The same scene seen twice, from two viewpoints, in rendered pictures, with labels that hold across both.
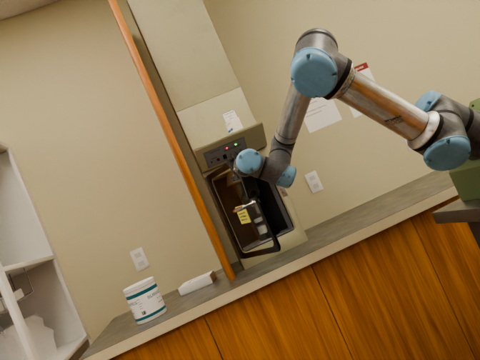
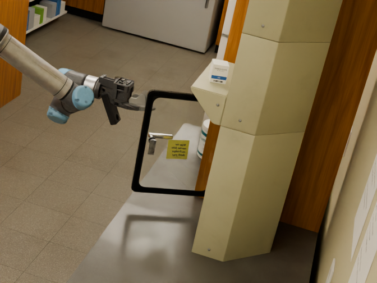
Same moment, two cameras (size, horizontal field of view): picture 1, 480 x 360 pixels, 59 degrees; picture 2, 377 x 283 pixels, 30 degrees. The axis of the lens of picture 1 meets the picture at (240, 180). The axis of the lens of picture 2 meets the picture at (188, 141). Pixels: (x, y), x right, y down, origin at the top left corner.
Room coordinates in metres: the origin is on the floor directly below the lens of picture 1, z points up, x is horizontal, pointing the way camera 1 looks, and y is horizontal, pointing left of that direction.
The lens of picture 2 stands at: (2.47, -2.09, 2.27)
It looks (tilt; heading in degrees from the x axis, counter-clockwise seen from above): 25 degrees down; 107
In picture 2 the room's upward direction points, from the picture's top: 12 degrees clockwise
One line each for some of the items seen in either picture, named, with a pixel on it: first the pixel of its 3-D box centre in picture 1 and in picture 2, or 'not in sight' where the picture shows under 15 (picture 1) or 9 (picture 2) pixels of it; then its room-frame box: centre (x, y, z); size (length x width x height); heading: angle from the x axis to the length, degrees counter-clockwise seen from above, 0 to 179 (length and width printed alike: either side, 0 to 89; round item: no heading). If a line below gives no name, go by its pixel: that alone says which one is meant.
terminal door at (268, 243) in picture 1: (241, 211); (181, 145); (1.77, 0.05, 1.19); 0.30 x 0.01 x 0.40; 33
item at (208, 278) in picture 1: (197, 283); not in sight; (2.00, 0.37, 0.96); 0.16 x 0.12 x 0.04; 86
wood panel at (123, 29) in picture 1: (170, 138); (302, 37); (2.06, 0.23, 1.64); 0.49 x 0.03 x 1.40; 8
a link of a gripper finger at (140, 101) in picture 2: not in sight; (142, 101); (1.63, -0.03, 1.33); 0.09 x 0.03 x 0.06; 8
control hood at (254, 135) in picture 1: (231, 147); (216, 90); (1.88, -0.02, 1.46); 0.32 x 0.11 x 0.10; 98
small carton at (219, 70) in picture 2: (234, 126); (219, 71); (1.88, -0.07, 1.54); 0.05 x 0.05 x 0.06; 26
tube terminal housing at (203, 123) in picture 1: (239, 179); (261, 142); (2.06, 0.00, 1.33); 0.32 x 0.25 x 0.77; 98
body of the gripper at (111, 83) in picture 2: (241, 166); (114, 91); (1.52, -0.02, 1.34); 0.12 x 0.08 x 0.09; 8
